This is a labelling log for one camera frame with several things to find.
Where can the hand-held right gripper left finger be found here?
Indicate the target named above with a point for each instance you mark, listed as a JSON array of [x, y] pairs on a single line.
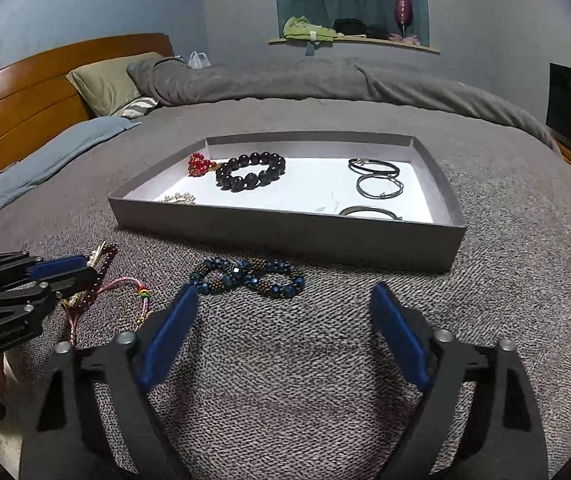
[[170, 340]]

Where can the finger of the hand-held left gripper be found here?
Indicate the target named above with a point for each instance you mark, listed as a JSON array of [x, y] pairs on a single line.
[[77, 280], [60, 266]]

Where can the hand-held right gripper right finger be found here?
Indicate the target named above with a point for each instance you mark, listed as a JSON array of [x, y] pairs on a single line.
[[400, 340]]

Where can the thin metal bangle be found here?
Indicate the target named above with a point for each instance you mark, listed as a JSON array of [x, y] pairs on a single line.
[[359, 186], [365, 207]]

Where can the grey cardboard box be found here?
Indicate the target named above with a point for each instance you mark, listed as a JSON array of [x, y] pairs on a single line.
[[290, 237]]

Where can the grey knit blanket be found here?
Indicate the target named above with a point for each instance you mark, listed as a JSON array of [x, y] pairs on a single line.
[[290, 350]]

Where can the light blue blanket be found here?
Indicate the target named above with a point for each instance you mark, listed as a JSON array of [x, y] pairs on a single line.
[[55, 155]]

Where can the striped pillow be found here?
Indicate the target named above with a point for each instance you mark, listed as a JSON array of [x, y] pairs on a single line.
[[140, 106]]

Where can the wooden headboard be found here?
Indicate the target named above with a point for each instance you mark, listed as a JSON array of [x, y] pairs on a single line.
[[25, 85]]

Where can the olive pillow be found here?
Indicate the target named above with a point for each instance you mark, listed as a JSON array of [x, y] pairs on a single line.
[[110, 80]]

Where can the white plastic bag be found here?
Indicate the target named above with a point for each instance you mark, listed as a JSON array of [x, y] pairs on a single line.
[[198, 61]]

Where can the grey duvet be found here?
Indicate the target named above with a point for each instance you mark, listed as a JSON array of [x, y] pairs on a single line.
[[290, 82]]

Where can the window sill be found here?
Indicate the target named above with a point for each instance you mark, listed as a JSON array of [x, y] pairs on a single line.
[[355, 42]]

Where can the pink cloth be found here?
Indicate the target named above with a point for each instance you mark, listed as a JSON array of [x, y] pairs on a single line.
[[408, 38]]

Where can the black cloth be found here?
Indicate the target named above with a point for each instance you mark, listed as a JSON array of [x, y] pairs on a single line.
[[350, 26]]

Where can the green cloth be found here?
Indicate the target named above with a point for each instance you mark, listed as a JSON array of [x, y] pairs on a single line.
[[305, 29]]

